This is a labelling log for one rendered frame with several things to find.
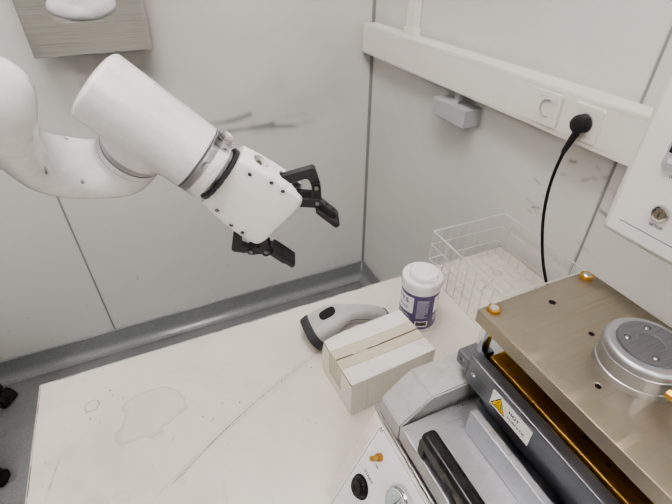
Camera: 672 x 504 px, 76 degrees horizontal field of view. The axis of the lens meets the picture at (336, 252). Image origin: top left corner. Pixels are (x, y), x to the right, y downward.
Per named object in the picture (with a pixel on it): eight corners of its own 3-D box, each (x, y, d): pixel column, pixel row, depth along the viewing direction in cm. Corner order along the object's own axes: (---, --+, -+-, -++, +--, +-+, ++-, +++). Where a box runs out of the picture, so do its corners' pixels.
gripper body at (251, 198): (239, 126, 54) (306, 179, 59) (194, 181, 58) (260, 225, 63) (233, 152, 48) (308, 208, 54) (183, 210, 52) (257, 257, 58)
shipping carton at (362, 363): (398, 338, 95) (402, 308, 89) (432, 382, 85) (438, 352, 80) (320, 366, 89) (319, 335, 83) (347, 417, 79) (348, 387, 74)
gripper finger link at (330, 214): (315, 173, 57) (350, 202, 60) (299, 189, 58) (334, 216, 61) (316, 185, 54) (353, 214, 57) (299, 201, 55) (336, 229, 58)
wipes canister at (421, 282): (421, 303, 104) (429, 253, 95) (442, 327, 97) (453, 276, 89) (389, 313, 101) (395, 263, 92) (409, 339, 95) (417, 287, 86)
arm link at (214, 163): (224, 117, 54) (243, 132, 55) (184, 165, 57) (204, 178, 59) (214, 145, 47) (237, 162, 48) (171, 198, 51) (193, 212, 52)
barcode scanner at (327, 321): (377, 306, 103) (379, 280, 98) (394, 328, 97) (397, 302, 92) (297, 331, 96) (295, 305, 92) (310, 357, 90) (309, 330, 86)
